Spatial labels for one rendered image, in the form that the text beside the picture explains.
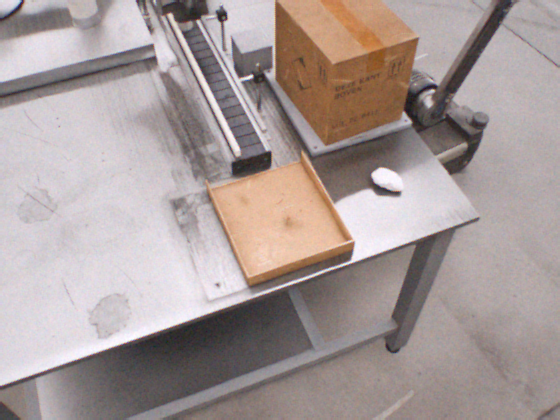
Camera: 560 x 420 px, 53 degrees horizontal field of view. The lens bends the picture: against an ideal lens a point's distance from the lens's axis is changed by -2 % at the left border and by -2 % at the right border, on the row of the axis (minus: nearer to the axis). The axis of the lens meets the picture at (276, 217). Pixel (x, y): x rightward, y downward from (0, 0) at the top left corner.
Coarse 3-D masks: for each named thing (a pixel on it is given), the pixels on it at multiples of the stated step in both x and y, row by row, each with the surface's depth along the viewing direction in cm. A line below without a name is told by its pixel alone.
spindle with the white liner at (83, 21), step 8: (72, 0) 170; (80, 0) 170; (88, 0) 172; (72, 8) 172; (80, 8) 172; (88, 8) 173; (96, 8) 177; (72, 16) 175; (80, 16) 174; (88, 16) 175; (96, 16) 178; (80, 24) 177; (88, 24) 177; (96, 24) 179
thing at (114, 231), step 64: (256, 0) 195; (128, 64) 175; (0, 128) 158; (64, 128) 158; (128, 128) 158; (192, 128) 158; (0, 192) 144; (64, 192) 144; (128, 192) 144; (192, 192) 144; (384, 192) 144; (448, 192) 144; (0, 256) 133; (64, 256) 133; (128, 256) 133; (192, 256) 133; (0, 320) 123; (64, 320) 123; (128, 320) 123; (192, 320) 124; (0, 384) 114
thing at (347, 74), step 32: (288, 0) 145; (320, 0) 145; (352, 0) 145; (288, 32) 146; (320, 32) 136; (352, 32) 136; (384, 32) 137; (288, 64) 153; (320, 64) 135; (352, 64) 132; (384, 64) 137; (288, 96) 162; (320, 96) 142; (352, 96) 141; (384, 96) 147; (320, 128) 149; (352, 128) 150
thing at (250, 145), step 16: (192, 32) 176; (192, 48) 171; (208, 48) 171; (208, 64) 167; (208, 80) 162; (224, 80) 162; (224, 96) 158; (224, 112) 154; (240, 112) 154; (240, 128) 151; (240, 144) 147; (256, 144) 147
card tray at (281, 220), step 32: (224, 192) 144; (256, 192) 144; (288, 192) 144; (320, 192) 143; (224, 224) 134; (256, 224) 138; (288, 224) 138; (320, 224) 138; (256, 256) 133; (288, 256) 132; (320, 256) 130
